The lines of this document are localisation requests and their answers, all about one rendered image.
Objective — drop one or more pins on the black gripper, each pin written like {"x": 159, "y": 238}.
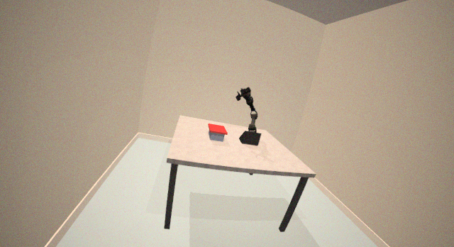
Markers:
{"x": 244, "y": 94}

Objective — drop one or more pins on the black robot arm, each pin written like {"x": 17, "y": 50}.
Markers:
{"x": 249, "y": 101}

